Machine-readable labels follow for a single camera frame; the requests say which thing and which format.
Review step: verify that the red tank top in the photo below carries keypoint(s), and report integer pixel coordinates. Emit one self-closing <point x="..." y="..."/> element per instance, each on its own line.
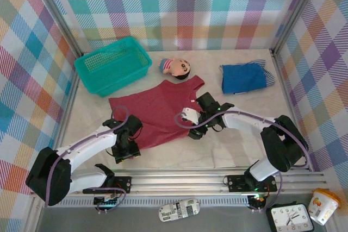
<point x="163" y="107"/>

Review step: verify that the plush boy doll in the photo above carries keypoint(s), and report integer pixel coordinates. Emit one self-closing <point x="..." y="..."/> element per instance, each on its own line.
<point x="178" y="67"/>

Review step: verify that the blue white striped tank top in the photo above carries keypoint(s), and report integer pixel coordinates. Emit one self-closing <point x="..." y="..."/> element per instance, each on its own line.
<point x="269" y="78"/>

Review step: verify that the teal plastic mesh basket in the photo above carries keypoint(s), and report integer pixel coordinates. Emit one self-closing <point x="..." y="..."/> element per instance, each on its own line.
<point x="108" y="63"/>

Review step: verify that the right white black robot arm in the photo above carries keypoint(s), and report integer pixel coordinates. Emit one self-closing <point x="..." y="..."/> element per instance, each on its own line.
<point x="244" y="122"/>

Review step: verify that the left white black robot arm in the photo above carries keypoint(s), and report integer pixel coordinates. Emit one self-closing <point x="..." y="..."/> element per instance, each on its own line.
<point x="87" y="145"/>

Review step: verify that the small black controller board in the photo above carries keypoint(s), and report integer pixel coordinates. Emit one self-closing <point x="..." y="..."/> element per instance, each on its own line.
<point x="258" y="200"/>
<point x="104" y="202"/>

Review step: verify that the newspaper print pencil case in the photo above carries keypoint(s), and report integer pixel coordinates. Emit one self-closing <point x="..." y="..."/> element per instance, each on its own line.
<point x="179" y="210"/>

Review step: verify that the black square alarm clock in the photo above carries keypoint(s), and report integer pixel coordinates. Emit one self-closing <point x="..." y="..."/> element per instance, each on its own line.
<point x="289" y="217"/>

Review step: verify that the white yellow paper cup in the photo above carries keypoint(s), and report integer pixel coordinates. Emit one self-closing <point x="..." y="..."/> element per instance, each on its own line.
<point x="322" y="207"/>

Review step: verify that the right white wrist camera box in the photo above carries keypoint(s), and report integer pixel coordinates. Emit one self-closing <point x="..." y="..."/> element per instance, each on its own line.
<point x="191" y="115"/>

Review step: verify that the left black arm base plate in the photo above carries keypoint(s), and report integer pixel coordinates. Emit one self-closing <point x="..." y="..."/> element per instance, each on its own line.
<point x="123" y="184"/>

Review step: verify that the aluminium mounting rail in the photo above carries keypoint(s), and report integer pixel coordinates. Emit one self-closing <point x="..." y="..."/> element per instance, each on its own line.
<point x="176" y="184"/>

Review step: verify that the aluminium side rail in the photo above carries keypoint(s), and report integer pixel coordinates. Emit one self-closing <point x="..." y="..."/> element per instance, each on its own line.
<point x="69" y="107"/>
<point x="285" y="101"/>

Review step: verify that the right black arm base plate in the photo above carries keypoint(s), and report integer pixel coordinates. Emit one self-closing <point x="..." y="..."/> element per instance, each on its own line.
<point x="236" y="183"/>

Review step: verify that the aluminium frame post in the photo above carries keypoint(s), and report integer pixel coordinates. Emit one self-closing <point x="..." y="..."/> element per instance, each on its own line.
<point x="61" y="18"/>
<point x="295" y="12"/>

